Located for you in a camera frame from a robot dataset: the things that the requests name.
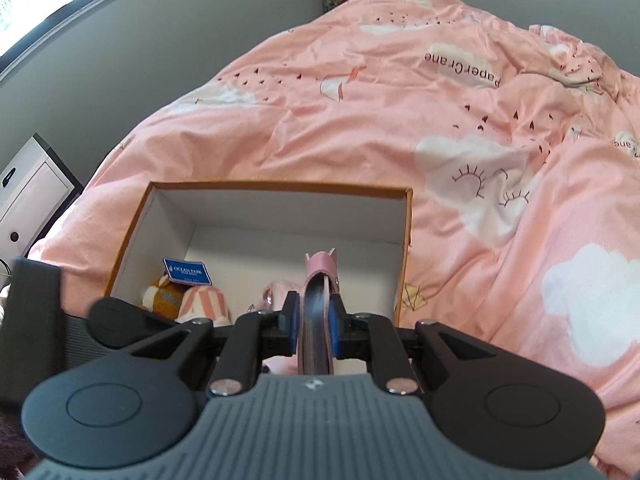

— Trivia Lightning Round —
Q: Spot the pink leather notebook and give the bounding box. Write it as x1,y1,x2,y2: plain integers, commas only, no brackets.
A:
297,246,342,377

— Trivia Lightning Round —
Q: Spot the pink striped white plush toy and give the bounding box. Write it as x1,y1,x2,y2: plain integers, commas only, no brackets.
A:
175,285,232,325

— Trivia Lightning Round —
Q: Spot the dark fuzzy cloth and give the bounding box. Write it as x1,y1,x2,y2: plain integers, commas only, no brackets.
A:
0,397,35,480

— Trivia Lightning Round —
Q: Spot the white cabinet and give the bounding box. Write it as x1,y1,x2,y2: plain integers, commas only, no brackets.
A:
0,132,84,261

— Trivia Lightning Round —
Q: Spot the orange cardboard box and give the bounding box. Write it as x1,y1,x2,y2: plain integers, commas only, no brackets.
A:
102,180,414,327

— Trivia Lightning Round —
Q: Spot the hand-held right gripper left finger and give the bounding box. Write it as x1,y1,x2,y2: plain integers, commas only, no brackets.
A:
129,292,302,396

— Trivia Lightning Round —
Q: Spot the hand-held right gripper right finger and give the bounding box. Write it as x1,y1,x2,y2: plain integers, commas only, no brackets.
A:
327,295,502,394

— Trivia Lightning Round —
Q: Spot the pink printed blanket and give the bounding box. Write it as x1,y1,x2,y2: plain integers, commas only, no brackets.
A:
27,0,640,441

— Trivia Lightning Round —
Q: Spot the orange plush toy blue tag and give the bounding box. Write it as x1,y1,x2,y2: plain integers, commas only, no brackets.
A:
140,257,213,311

